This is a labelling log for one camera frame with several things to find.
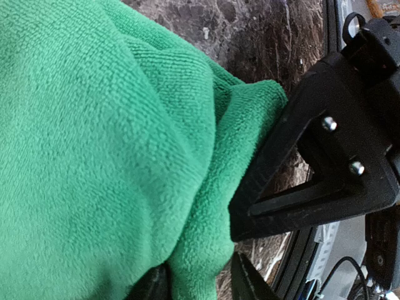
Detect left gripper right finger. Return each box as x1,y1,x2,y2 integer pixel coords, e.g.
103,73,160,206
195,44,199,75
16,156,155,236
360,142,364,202
231,252,278,300

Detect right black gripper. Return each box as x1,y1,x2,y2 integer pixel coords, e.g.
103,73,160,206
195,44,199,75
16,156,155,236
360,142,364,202
342,12,400,291

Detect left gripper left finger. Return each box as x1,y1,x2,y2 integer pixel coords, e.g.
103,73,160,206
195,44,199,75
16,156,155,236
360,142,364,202
127,264,172,300

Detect white slotted cable duct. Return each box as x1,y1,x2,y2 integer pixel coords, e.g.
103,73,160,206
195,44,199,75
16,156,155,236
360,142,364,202
307,221,340,281

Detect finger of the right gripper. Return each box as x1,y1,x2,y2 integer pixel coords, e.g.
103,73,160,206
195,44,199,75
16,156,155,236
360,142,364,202
229,52,399,242

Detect green microfiber towel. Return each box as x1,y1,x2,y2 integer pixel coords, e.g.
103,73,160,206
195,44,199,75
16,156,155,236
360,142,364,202
1,1,287,299

